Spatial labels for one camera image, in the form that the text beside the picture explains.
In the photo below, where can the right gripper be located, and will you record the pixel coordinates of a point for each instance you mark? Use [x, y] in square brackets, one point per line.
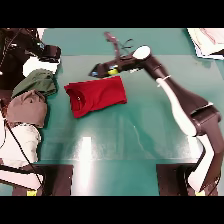
[111, 66]

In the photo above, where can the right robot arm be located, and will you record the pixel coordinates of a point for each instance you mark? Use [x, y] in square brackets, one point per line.
[186, 100]

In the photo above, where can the red T-shirt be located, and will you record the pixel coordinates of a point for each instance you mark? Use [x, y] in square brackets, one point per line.
[96, 95]

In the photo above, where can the green garment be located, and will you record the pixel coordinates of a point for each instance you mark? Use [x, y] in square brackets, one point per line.
[36, 81]

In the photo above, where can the brown garment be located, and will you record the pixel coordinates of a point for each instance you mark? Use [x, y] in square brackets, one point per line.
[26, 110]

